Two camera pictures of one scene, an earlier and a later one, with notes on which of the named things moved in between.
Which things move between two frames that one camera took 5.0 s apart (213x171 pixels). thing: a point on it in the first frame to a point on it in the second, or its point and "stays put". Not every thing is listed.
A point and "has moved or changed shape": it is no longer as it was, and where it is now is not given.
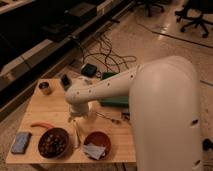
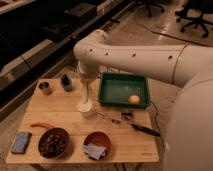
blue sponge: x=20 y=142 stays put
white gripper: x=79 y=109 to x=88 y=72
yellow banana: x=76 y=133 has moved or changed shape
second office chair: x=149 y=5 stays put
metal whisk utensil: x=112 y=119 stays put
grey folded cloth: x=94 y=151 stays put
